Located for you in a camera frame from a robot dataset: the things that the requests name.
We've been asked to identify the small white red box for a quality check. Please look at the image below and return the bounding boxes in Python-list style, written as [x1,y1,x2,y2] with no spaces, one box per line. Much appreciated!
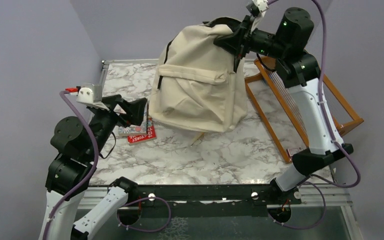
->
[286,147,306,158]

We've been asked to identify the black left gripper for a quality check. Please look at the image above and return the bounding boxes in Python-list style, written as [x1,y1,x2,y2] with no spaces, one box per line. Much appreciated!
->
[87,93,148,160]

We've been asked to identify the wooden rack with clear slats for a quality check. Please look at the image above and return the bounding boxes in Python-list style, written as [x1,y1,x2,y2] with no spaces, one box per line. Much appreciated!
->
[244,57,364,164]

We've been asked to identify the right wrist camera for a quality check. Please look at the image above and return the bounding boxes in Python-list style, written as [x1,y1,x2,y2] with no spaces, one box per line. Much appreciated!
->
[246,0,269,18]

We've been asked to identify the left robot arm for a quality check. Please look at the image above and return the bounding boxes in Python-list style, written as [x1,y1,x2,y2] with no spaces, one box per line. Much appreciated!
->
[39,90,148,240]

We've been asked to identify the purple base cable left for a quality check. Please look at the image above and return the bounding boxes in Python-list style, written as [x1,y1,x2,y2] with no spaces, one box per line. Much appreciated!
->
[116,196,172,233]

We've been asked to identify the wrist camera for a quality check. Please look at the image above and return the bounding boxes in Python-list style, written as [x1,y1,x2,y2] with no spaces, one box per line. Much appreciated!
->
[65,83,107,109]
[246,0,269,18]

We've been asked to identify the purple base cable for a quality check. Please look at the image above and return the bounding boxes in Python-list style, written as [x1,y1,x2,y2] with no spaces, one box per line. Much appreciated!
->
[116,196,172,233]
[267,181,327,231]

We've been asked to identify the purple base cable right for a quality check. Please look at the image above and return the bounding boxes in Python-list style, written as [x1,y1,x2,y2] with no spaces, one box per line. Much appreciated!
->
[267,181,327,231]

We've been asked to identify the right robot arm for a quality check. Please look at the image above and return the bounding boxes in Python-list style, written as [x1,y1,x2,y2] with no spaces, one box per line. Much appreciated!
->
[214,2,354,204]

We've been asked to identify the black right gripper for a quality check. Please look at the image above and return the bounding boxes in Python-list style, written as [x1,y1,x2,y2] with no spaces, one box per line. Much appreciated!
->
[214,14,289,60]

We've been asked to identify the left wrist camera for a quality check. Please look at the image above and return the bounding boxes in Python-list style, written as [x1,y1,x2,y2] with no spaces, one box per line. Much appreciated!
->
[65,83,107,109]

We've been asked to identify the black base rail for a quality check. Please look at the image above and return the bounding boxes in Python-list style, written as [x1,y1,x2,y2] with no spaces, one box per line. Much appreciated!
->
[118,184,302,219]

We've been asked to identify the red cover book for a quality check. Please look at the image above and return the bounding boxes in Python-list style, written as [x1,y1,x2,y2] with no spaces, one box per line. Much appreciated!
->
[127,117,157,145]

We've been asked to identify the floral cover book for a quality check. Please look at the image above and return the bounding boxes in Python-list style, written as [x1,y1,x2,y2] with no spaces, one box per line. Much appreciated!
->
[117,103,148,137]

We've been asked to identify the cream canvas backpack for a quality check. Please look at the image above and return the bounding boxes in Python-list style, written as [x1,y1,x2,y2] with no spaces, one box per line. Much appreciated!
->
[148,17,248,133]

